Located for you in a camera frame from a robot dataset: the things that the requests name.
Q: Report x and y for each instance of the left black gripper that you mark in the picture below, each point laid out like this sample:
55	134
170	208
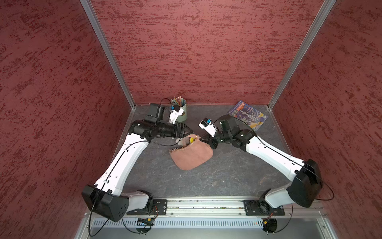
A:
179	134

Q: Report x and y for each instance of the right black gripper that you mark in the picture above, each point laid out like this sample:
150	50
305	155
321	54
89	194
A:
211	141

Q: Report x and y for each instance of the white plush keychain decoration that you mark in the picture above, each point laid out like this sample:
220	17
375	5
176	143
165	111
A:
183	142

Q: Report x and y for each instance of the pink corduroy shoulder bag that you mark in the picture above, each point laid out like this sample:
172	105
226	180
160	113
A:
193	155

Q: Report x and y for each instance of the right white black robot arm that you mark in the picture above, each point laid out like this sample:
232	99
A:
304	178

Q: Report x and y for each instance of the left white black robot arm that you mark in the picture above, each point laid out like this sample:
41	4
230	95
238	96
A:
104	197

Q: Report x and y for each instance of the green pencil cup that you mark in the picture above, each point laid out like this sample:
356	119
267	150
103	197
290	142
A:
183	117

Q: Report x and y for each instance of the coloured pencils bundle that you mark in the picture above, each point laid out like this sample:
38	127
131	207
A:
179	101

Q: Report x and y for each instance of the colourful comic book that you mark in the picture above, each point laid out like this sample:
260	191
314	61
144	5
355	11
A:
248	114

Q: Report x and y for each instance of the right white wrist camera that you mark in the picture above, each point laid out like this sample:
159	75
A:
208	126

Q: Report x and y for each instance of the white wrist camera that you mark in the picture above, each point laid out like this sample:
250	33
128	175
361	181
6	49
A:
208	126
175	111

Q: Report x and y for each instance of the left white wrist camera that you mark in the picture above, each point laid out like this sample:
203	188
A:
175	111

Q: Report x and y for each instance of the aluminium front rail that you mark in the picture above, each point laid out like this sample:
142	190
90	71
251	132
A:
230	207

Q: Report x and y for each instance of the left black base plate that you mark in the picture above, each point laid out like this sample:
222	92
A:
155	207

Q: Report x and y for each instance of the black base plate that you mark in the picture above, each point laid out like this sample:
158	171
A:
155	207
250	207

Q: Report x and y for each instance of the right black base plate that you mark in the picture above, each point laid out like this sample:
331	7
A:
250	207

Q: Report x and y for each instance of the left aluminium corner post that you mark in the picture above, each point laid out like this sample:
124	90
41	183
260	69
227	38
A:
95	23

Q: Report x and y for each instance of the aluminium corner post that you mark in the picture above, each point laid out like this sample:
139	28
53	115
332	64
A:
95	23
316	25

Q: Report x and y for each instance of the right aluminium corner post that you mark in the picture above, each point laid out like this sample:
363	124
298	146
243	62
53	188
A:
316	25

